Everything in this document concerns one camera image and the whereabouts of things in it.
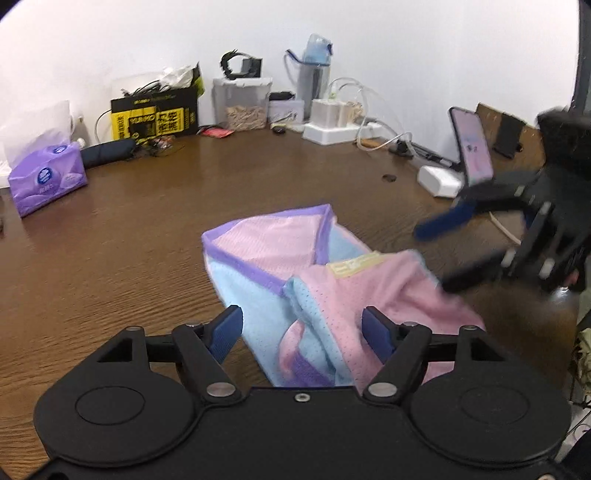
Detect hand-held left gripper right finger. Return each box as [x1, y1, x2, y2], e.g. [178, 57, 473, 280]
[361, 306, 506, 403]

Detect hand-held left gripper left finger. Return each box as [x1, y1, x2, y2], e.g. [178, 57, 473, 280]
[95, 305, 245, 403]

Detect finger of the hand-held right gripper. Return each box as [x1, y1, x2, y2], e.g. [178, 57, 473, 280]
[413, 173, 539, 242]
[441, 248, 516, 294]

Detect pink blue mesh vest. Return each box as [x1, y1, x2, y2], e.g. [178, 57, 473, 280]
[202, 204, 486, 388]

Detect white phone stand box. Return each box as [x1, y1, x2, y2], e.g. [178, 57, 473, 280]
[417, 165, 465, 199]

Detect smartphone with pink screen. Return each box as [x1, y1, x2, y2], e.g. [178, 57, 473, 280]
[449, 106, 495, 186]

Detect brown wooden board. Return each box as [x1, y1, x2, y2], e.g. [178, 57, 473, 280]
[475, 102, 550, 185]

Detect black rectangular holder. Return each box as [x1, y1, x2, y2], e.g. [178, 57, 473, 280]
[492, 113, 526, 160]

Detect white power strip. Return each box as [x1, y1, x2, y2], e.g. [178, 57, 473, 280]
[302, 121, 385, 147]

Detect white charger plug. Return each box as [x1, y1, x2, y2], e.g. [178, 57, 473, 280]
[311, 98, 341, 127]
[339, 102, 364, 126]

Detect small white box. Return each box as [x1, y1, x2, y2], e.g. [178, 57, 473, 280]
[268, 99, 306, 123]

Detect blue water bottle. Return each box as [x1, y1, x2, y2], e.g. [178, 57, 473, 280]
[284, 33, 334, 123]

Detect dark folded umbrella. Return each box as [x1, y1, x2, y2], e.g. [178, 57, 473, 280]
[80, 139, 138, 168]

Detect yellow black cardboard box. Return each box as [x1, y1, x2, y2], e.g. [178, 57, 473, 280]
[110, 61, 205, 142]

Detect clear plastic container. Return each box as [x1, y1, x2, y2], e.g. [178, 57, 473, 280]
[212, 76, 273, 133]

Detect purple tissue pack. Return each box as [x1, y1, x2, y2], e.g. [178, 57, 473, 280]
[8, 141, 89, 218]

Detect white phone cable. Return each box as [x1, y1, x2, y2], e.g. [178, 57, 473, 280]
[489, 212, 523, 246]

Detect black cable connectors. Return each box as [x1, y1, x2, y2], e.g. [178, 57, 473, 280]
[388, 140, 459, 169]

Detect white charging cable loops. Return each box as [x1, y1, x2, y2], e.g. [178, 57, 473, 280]
[327, 77, 414, 151]

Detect dark window frame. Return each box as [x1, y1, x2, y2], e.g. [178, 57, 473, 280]
[571, 0, 591, 114]

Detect tangled black wires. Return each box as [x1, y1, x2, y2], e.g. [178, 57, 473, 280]
[133, 135, 186, 158]

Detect black strap device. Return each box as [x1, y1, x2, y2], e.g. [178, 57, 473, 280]
[220, 49, 264, 82]

